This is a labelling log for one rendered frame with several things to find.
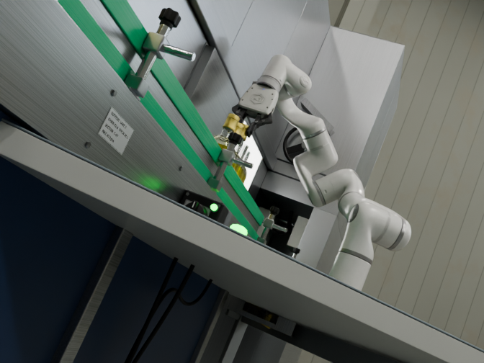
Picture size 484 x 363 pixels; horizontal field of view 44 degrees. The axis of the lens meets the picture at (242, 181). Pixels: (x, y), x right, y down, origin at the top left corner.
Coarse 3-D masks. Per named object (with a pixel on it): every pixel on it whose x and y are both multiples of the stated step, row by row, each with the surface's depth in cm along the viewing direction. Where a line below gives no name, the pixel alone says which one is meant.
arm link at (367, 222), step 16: (352, 208) 164; (368, 208) 160; (352, 224) 161; (368, 224) 159; (384, 224) 160; (400, 224) 161; (352, 240) 159; (368, 240) 158; (384, 240) 161; (368, 256) 158
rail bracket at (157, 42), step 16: (160, 16) 83; (176, 16) 83; (160, 32) 83; (144, 48) 82; (160, 48) 82; (176, 48) 82; (144, 64) 82; (128, 80) 81; (144, 80) 81; (144, 96) 82
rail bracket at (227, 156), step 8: (232, 136) 126; (240, 136) 126; (232, 144) 126; (224, 152) 125; (232, 152) 125; (224, 160) 125; (232, 160) 125; (240, 160) 125; (224, 168) 125; (248, 168) 124; (216, 176) 124; (208, 184) 124; (216, 184) 123; (216, 192) 126
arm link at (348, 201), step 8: (352, 192) 182; (344, 200) 178; (352, 200) 174; (360, 200) 172; (368, 200) 173; (344, 208) 176; (384, 208) 173; (344, 216) 177; (400, 216) 170; (408, 224) 163; (400, 232) 160; (408, 232) 161; (400, 240) 161; (408, 240) 161; (392, 248) 163; (400, 248) 162
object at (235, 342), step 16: (240, 320) 224; (240, 336) 224; (288, 336) 182; (304, 336) 173; (320, 336) 164; (224, 352) 222; (320, 352) 160; (336, 352) 153; (352, 352) 146; (368, 352) 140
